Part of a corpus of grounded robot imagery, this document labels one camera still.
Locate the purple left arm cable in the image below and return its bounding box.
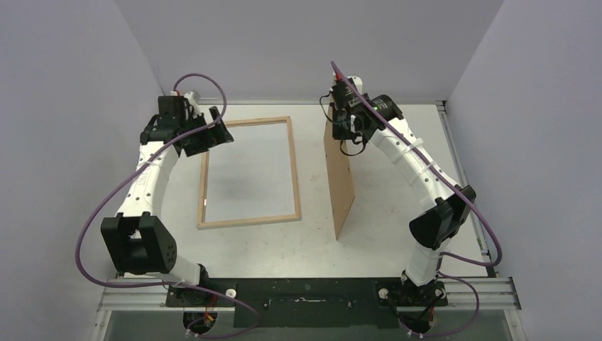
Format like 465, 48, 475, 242
75, 72, 262, 340

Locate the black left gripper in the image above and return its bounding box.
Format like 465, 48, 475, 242
180, 107, 233, 156

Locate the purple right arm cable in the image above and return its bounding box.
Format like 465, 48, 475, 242
329, 61, 503, 339

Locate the white wooden picture frame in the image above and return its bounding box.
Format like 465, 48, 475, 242
196, 116, 302, 231

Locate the glossy photo print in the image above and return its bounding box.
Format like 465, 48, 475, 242
205, 122, 297, 223

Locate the brown cardboard backing board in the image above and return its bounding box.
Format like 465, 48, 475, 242
323, 121, 356, 241

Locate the aluminium front rail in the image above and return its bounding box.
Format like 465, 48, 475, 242
98, 278, 520, 312

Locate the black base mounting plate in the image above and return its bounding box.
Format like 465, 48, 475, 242
165, 277, 448, 329

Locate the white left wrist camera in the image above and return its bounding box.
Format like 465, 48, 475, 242
184, 90, 201, 106

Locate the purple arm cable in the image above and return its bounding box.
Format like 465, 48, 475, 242
75, 72, 262, 340
329, 61, 503, 339

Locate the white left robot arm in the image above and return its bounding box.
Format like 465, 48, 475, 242
100, 91, 234, 306

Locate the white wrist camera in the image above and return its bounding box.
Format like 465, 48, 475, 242
348, 76, 363, 94
184, 90, 201, 106

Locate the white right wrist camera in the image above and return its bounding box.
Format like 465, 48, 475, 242
348, 76, 363, 94

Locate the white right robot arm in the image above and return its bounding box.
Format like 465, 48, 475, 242
328, 75, 476, 305

